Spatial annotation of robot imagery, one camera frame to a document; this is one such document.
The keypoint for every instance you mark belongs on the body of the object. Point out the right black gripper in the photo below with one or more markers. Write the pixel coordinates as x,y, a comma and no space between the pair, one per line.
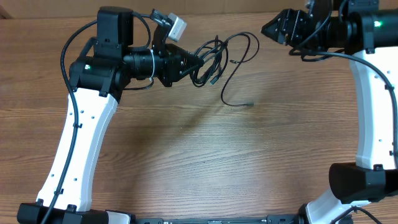
295,20

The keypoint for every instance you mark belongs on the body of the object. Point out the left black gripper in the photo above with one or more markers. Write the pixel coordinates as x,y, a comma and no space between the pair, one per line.
173,56

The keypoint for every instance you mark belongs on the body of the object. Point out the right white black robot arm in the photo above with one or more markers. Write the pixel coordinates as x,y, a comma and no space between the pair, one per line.
367,36

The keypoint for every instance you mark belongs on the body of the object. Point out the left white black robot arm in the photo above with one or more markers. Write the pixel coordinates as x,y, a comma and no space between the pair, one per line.
127,46

